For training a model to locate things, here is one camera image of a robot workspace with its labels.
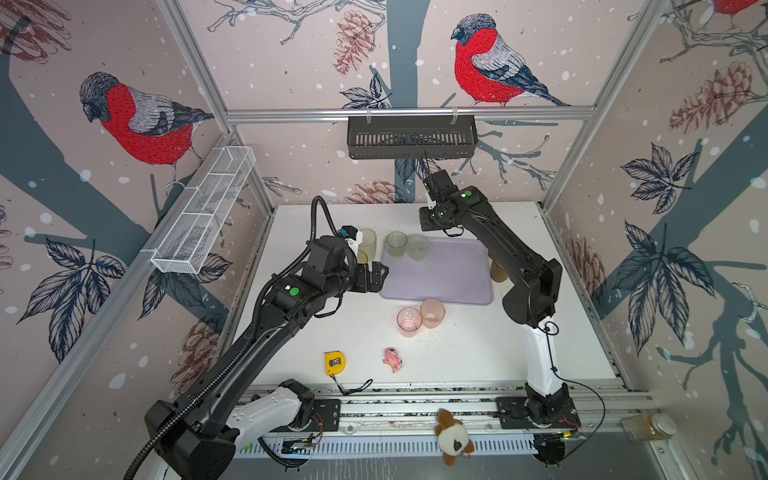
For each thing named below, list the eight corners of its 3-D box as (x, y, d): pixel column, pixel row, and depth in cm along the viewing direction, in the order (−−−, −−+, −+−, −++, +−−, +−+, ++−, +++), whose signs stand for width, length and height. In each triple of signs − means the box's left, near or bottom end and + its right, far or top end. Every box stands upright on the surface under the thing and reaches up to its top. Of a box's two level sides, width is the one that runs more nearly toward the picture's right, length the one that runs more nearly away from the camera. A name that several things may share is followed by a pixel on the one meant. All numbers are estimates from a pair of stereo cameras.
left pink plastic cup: (396, 338, 88) (397, 328, 82) (396, 318, 92) (396, 307, 86) (421, 338, 88) (423, 328, 82) (419, 318, 93) (421, 307, 86)
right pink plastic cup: (421, 331, 90) (424, 320, 84) (416, 312, 94) (418, 301, 88) (444, 326, 91) (447, 316, 85) (438, 308, 95) (441, 297, 89)
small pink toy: (379, 358, 85) (378, 355, 83) (389, 347, 87) (389, 343, 85) (395, 374, 82) (395, 371, 80) (405, 362, 84) (406, 359, 82)
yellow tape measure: (324, 375, 82) (322, 372, 80) (327, 353, 86) (326, 350, 84) (345, 375, 82) (343, 372, 80) (347, 353, 86) (346, 350, 84)
